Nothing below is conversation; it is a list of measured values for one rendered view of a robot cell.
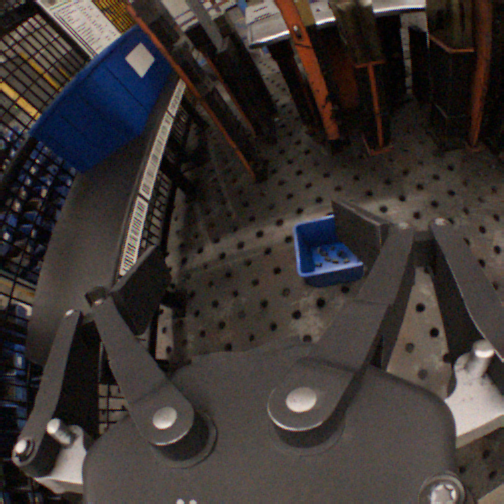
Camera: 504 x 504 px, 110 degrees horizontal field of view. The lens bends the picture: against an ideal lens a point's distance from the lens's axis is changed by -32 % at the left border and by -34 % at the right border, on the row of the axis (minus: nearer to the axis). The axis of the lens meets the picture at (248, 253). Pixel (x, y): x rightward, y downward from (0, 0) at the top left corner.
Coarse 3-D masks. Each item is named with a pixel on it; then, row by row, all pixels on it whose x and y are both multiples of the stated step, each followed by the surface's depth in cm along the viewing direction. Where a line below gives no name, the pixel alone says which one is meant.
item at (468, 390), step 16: (480, 352) 4; (464, 368) 4; (480, 368) 4; (448, 384) 5; (464, 384) 4; (480, 384) 4; (448, 400) 4; (464, 400) 4; (480, 400) 3; (496, 400) 3; (464, 416) 3; (480, 416) 3; (496, 416) 3; (464, 432) 3; (480, 432) 3
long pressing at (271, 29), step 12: (324, 0) 41; (372, 0) 33; (384, 0) 32; (396, 0) 30; (408, 0) 29; (420, 0) 27; (324, 12) 37; (384, 12) 29; (396, 12) 29; (408, 12) 28; (252, 24) 48; (264, 24) 44; (276, 24) 41; (324, 24) 34; (252, 36) 42; (264, 36) 40; (276, 36) 37; (288, 36) 37; (252, 48) 41
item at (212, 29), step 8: (184, 0) 33; (192, 0) 37; (200, 0) 40; (192, 8) 35; (200, 8) 40; (200, 16) 39; (208, 16) 44; (208, 24) 43; (208, 32) 40; (216, 32) 47; (216, 40) 45
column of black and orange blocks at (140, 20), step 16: (144, 0) 25; (144, 16) 27; (160, 16) 29; (160, 32) 30; (176, 32) 33; (160, 48) 33; (176, 48) 34; (176, 64) 36; (192, 64) 37; (192, 80) 39; (208, 80) 42; (208, 96) 43; (208, 112) 46; (224, 112) 46; (224, 128) 50; (240, 128) 53; (240, 144) 54; (256, 160) 63; (256, 176) 63
